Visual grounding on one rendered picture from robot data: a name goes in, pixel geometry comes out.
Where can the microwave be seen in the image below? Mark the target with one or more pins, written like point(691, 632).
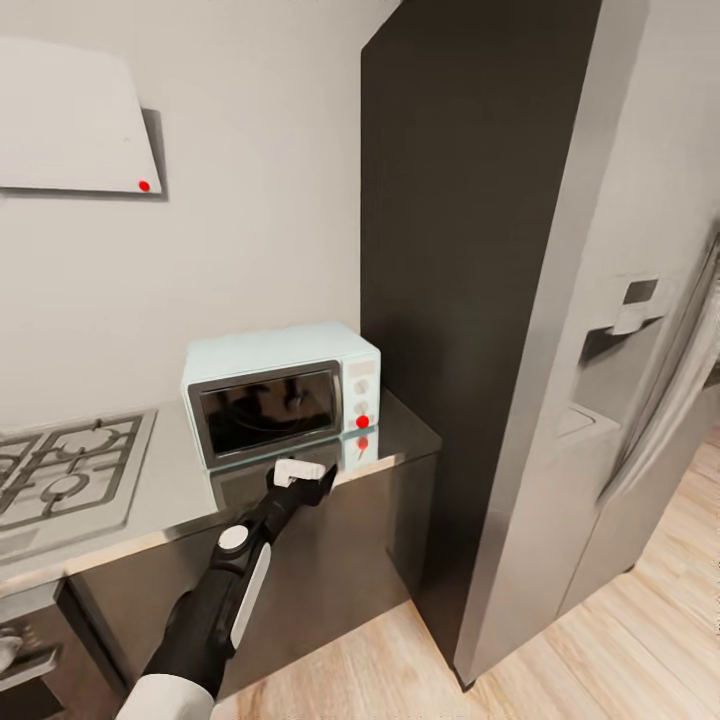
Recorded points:
point(252, 393)

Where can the burner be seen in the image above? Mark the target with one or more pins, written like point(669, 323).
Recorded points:
point(61, 484)

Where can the range hood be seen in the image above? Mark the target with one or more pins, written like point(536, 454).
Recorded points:
point(70, 119)

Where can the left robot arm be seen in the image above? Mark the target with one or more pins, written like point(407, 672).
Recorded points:
point(204, 629)

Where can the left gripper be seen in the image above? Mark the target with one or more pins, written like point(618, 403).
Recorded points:
point(300, 492)

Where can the fridge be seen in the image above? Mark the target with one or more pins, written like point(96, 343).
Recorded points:
point(540, 270)

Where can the oven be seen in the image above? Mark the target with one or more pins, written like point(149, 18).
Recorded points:
point(55, 663)

